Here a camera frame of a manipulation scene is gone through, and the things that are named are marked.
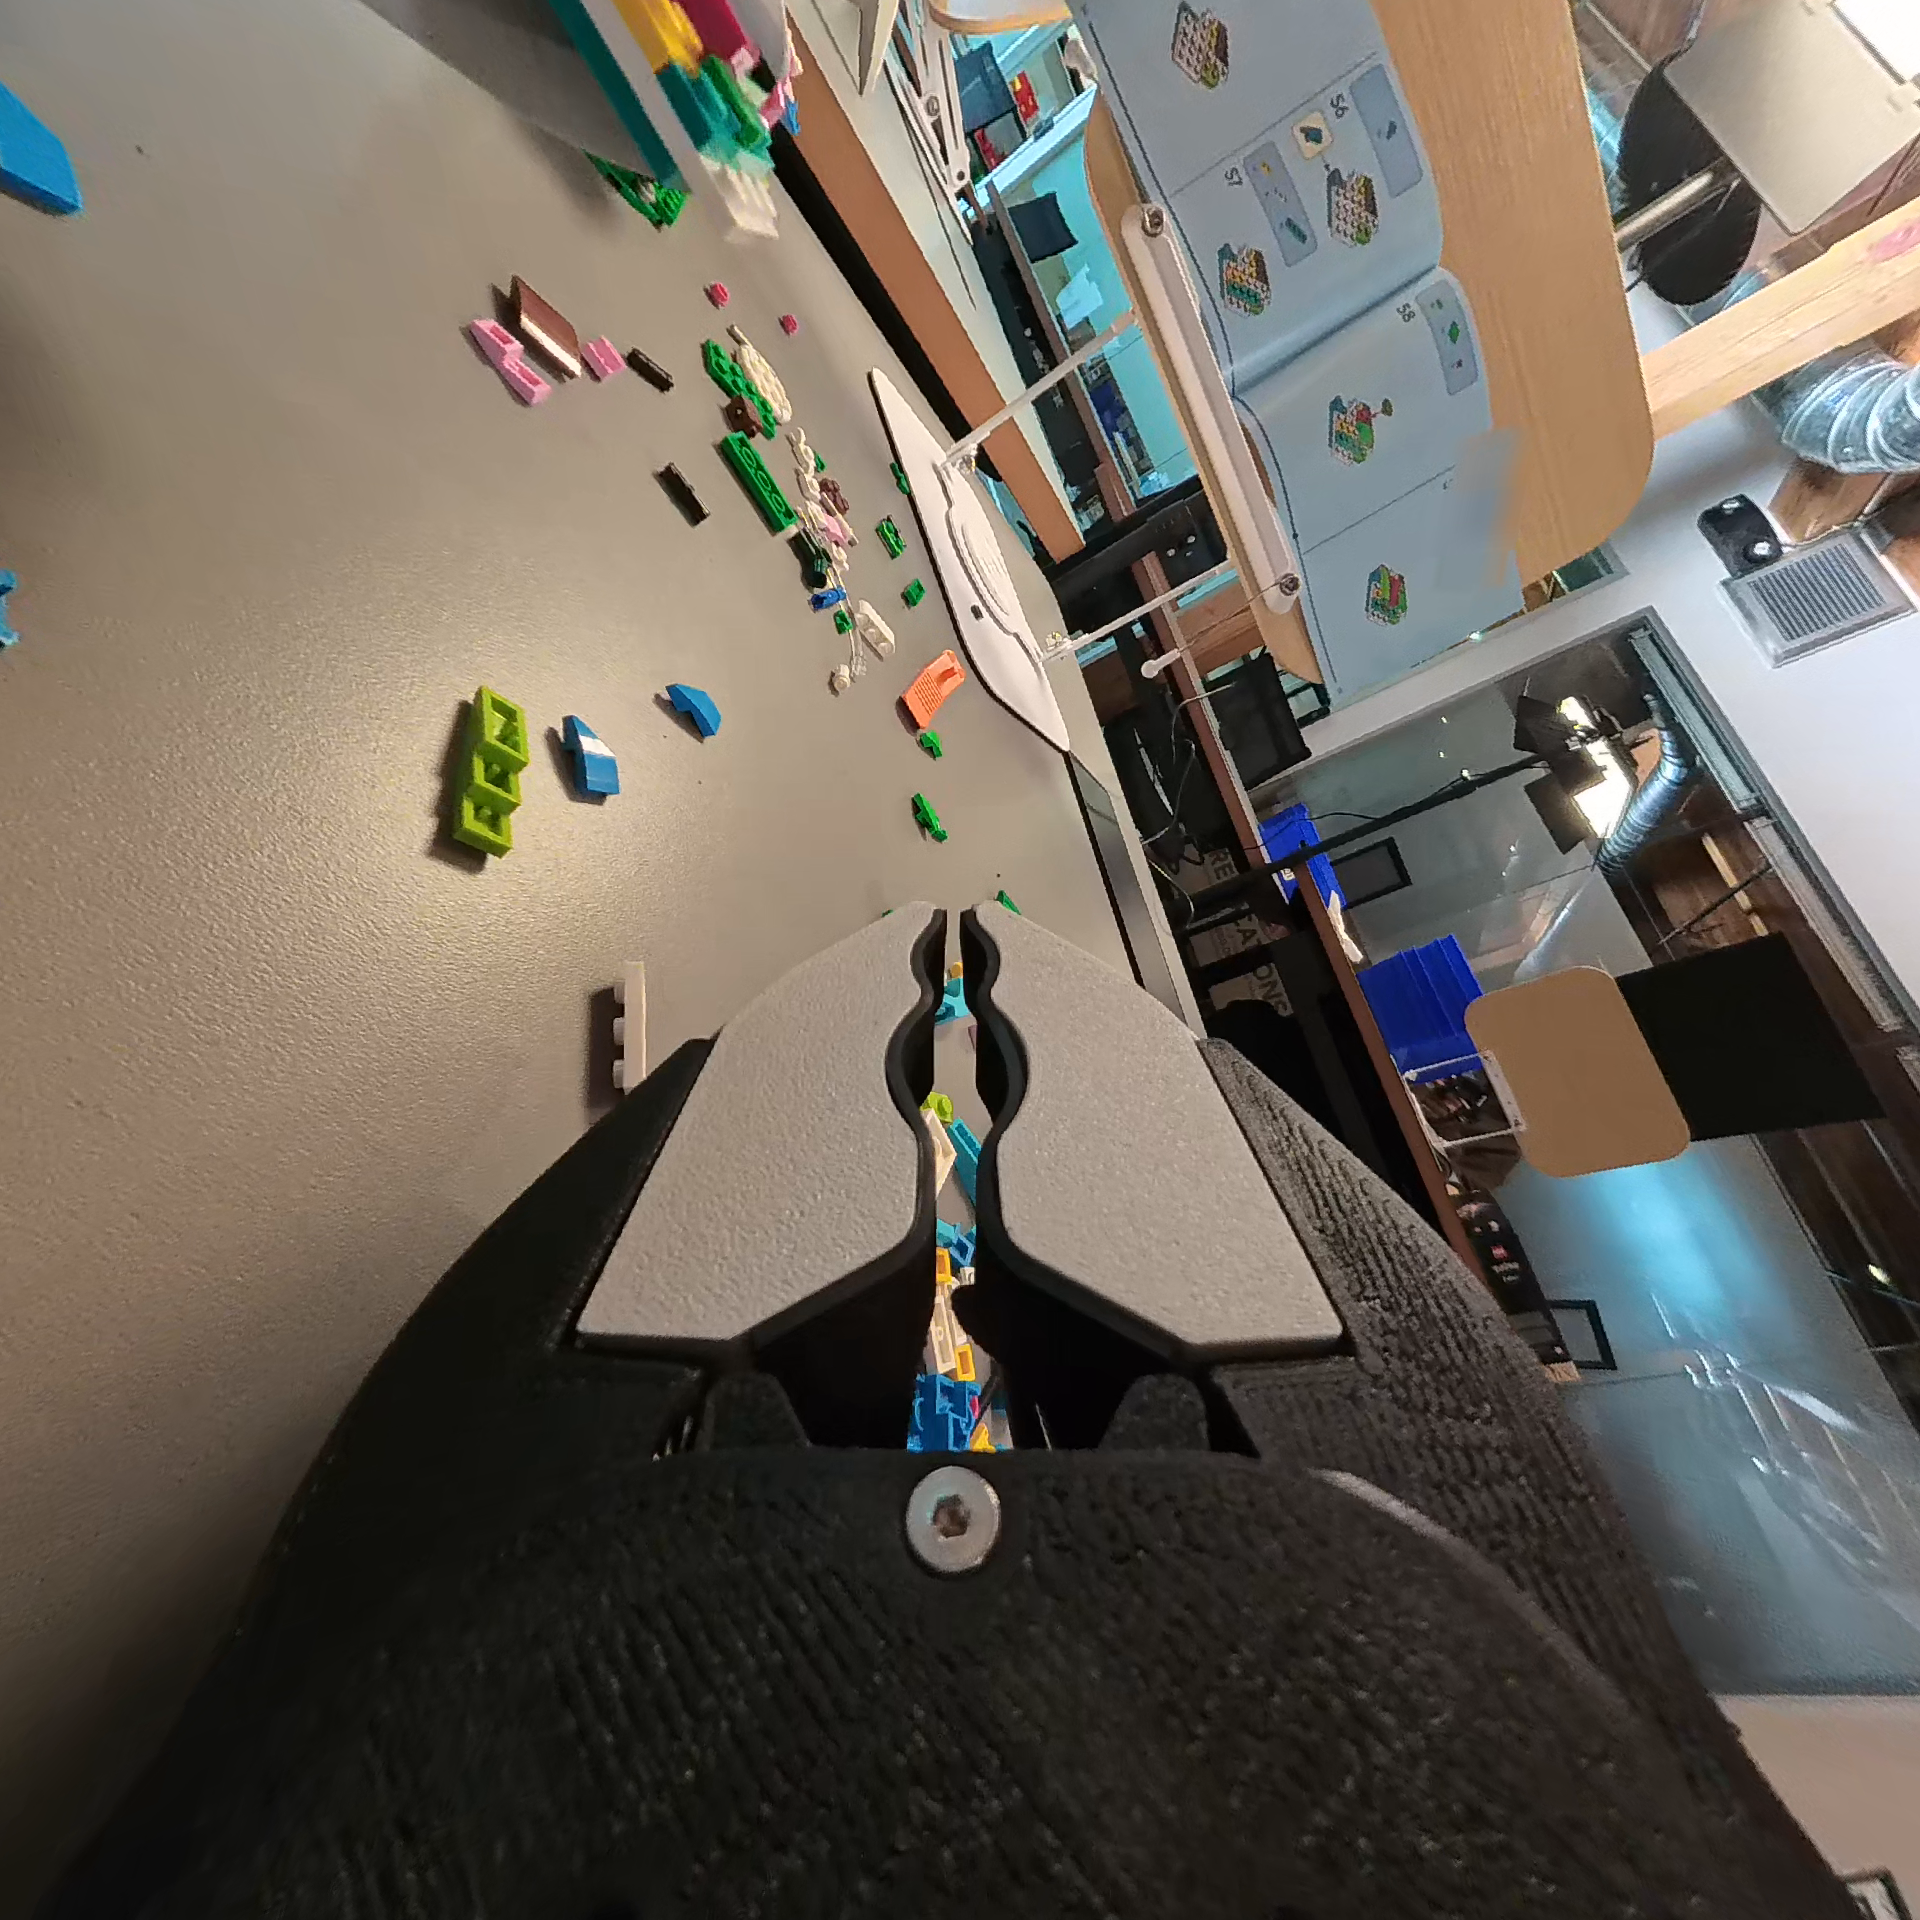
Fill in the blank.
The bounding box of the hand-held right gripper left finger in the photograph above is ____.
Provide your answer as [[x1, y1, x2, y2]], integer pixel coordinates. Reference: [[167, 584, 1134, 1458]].
[[575, 901, 952, 1460]]

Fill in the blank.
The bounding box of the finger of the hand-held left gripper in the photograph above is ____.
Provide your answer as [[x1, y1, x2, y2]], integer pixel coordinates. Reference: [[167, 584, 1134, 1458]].
[[365, 0, 673, 190]]

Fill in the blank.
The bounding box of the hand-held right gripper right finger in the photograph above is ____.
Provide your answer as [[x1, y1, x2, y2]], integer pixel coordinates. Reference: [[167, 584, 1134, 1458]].
[[957, 900, 1347, 1458]]

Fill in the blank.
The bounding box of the pink flower brick model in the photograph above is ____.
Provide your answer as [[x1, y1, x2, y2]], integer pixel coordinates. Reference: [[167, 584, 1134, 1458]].
[[546, 0, 805, 244]]

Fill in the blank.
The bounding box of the lime green brick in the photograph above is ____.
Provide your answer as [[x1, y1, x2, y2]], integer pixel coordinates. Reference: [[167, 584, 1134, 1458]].
[[450, 684, 530, 859]]

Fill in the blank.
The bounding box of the grey desk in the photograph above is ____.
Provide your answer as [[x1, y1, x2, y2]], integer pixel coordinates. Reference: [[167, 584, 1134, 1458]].
[[0, 0, 1201, 1920]]

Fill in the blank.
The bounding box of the pile of blue white bricks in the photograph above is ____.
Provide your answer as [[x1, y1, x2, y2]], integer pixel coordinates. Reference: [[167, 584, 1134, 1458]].
[[906, 961, 1009, 1458]]

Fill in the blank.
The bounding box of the blue storage bin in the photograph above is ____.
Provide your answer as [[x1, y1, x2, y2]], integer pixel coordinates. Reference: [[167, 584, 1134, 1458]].
[[1357, 938, 1487, 1072], [1259, 808, 1342, 907]]

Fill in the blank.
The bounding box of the tan rounded panel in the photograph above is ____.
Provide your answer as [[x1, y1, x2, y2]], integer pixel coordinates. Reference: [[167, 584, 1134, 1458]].
[[1461, 962, 1693, 1181]]

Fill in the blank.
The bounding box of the scatter of small loose bricks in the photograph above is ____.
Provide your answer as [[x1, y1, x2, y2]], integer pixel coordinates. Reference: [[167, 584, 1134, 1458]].
[[465, 275, 952, 844]]

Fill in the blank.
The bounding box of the blue slope brick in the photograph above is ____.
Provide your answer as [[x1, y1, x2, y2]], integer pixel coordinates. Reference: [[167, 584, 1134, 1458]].
[[0, 80, 85, 217]]

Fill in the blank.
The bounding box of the open instruction booklet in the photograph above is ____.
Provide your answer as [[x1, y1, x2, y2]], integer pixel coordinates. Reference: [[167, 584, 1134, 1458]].
[[1065, 0, 1529, 708]]

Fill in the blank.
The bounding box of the studio softbox light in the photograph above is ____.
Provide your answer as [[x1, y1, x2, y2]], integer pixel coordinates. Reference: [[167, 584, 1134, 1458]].
[[1614, 0, 1920, 312]]

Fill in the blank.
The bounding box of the white metal stand frame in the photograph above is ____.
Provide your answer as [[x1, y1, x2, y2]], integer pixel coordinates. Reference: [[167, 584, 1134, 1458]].
[[882, 0, 981, 196]]

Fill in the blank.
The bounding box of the white wall air vent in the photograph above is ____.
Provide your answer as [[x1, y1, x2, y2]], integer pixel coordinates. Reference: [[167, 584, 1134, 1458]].
[[1715, 525, 1920, 668]]

